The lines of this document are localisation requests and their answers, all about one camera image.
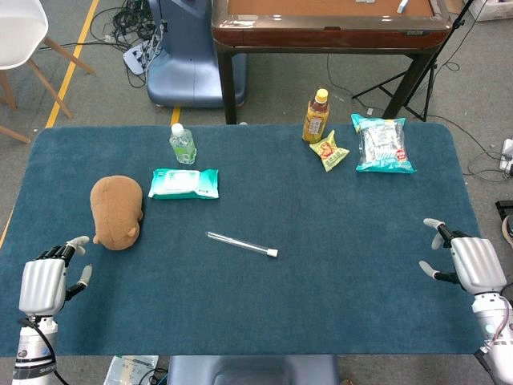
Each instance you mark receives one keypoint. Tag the yellow cap tea bottle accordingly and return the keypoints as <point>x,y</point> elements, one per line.
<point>316,120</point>

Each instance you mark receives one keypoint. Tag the black metal frame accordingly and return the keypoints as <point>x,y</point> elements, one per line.
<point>504,207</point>

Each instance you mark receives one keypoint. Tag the clear plastic document bag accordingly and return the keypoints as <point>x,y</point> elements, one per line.
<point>130,367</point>

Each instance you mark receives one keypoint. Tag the white box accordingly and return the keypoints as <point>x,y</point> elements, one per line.
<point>493,8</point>

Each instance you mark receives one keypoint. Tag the black tripod stand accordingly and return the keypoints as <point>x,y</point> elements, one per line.
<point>426,86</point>

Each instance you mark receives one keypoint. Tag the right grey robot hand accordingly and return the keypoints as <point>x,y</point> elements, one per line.
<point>477,262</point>

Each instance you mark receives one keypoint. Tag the small yellow snack bag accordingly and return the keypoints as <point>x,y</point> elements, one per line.
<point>330,154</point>

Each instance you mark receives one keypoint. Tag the brown plush capybara toy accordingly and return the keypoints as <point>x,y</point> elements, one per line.
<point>116,212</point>

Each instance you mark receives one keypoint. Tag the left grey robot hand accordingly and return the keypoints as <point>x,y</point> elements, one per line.
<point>42,284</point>

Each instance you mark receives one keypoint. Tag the brown mahjong table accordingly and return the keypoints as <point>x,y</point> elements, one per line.
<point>328,34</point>

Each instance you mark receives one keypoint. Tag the white floor power strip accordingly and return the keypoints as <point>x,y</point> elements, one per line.
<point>134,60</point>

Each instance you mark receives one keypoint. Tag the white power strip with plugs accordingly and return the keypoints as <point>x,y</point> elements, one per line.
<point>508,156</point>

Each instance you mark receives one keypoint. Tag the large teal snack bag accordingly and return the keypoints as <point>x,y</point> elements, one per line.
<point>382,144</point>

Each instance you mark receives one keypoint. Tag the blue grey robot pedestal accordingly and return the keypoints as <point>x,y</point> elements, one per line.
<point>184,60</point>

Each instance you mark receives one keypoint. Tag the white chair with wooden legs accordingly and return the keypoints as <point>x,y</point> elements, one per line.
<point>18,32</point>

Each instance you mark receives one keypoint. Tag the clear green label water bottle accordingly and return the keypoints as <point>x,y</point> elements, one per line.
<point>183,146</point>

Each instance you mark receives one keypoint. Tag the clear glass test tube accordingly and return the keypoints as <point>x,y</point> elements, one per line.
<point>236,243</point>

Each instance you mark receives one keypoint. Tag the green wet wipes pack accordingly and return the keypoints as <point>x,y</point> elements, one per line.
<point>182,184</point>

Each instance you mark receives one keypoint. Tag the blue carpet table mat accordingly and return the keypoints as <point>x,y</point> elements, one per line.
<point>280,305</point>

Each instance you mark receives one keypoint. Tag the blue grey robot torso base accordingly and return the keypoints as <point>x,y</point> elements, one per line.
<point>252,369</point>

